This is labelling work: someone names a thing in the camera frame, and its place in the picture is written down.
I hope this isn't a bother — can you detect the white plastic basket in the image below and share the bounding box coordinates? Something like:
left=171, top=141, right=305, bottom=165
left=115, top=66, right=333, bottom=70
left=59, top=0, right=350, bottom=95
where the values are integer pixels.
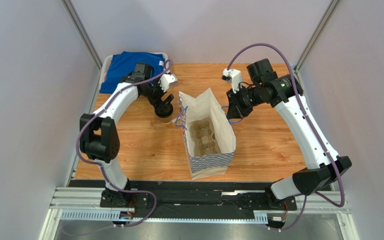
left=99, top=51, right=170, bottom=97

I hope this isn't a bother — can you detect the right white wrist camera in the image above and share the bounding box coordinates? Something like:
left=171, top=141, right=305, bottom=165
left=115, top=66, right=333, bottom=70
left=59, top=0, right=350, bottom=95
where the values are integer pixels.
left=221, top=68, right=243, bottom=94

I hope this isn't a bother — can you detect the grey pulp cup carrier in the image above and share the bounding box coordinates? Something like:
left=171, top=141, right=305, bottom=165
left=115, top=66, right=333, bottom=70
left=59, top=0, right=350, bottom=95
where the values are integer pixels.
left=189, top=118, right=221, bottom=157

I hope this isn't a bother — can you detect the blue checkered paper bag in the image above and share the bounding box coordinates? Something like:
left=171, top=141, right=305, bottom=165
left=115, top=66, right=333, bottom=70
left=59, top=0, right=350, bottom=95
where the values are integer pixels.
left=174, top=88, right=237, bottom=180

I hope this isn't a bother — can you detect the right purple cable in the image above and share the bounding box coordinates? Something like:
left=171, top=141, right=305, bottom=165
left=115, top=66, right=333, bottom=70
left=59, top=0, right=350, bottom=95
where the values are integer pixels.
left=226, top=43, right=346, bottom=233

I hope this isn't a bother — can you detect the aluminium rail frame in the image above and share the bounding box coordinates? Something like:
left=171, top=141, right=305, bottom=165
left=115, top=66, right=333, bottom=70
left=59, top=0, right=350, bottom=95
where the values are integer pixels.
left=39, top=187, right=360, bottom=240

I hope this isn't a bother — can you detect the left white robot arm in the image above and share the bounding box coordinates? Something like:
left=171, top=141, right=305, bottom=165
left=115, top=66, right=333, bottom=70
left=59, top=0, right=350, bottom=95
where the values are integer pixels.
left=75, top=60, right=177, bottom=202

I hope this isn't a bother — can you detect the purple cable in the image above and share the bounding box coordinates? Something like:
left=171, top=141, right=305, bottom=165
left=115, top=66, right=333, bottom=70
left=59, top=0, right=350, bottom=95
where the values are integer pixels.
left=226, top=43, right=346, bottom=233
left=57, top=59, right=174, bottom=234

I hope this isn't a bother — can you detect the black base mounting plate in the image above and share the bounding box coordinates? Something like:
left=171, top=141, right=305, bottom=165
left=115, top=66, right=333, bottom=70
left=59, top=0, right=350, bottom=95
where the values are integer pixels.
left=68, top=180, right=298, bottom=222

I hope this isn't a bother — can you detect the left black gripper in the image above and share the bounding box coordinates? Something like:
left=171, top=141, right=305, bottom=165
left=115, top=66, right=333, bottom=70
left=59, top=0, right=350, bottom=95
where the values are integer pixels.
left=141, top=75, right=174, bottom=114

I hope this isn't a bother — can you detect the blue folded towel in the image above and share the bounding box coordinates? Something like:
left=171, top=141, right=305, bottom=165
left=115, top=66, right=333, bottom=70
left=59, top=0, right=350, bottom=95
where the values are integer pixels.
left=99, top=51, right=166, bottom=95

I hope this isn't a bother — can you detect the brown paper coffee cup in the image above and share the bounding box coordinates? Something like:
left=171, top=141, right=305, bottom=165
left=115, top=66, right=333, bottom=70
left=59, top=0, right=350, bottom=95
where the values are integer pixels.
left=160, top=116, right=173, bottom=124

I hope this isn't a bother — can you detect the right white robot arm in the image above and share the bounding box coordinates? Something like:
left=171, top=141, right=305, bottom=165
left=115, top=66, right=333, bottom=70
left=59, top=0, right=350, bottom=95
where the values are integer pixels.
left=221, top=58, right=352, bottom=203

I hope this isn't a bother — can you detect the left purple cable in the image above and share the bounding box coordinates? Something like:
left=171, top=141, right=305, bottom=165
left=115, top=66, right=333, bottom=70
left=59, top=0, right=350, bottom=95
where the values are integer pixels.
left=57, top=59, right=174, bottom=234

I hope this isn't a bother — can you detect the black plastic cup lid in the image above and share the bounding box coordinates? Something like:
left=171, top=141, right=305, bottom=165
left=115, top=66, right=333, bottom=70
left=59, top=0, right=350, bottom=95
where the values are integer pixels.
left=154, top=103, right=174, bottom=119

